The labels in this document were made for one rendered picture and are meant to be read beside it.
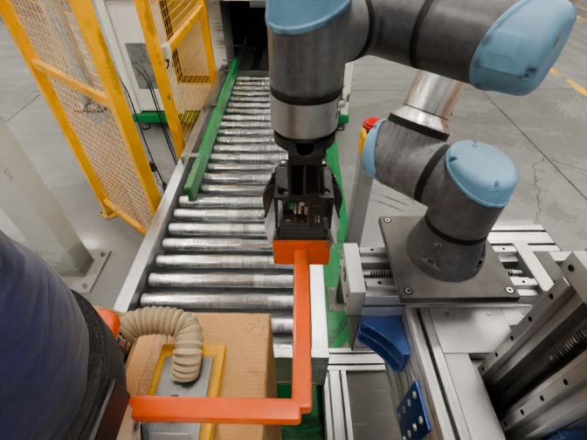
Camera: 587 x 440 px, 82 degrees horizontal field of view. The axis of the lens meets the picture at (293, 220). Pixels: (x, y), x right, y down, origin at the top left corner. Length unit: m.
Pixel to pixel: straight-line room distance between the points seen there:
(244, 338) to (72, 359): 0.47
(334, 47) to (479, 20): 0.12
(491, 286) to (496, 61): 0.50
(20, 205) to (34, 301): 1.72
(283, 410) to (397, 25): 0.40
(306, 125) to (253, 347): 0.47
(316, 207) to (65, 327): 0.27
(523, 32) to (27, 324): 0.39
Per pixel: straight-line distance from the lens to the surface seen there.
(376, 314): 0.80
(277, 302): 1.23
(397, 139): 0.65
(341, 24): 0.34
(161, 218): 1.52
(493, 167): 0.63
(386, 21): 0.39
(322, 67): 0.34
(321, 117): 0.36
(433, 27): 0.37
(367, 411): 1.45
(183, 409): 0.42
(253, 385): 0.68
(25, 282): 0.26
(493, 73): 0.35
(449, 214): 0.64
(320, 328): 1.12
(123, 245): 2.36
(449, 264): 0.70
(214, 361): 0.56
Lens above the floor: 1.58
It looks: 44 degrees down
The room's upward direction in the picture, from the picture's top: straight up
